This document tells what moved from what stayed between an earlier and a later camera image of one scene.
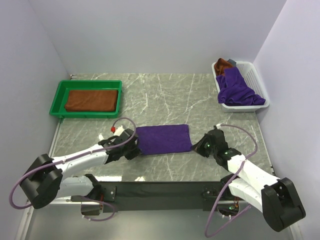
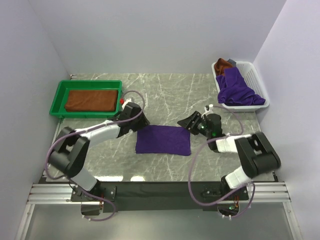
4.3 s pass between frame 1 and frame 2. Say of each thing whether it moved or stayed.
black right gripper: moved
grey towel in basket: stayed
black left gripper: moved
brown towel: stayed
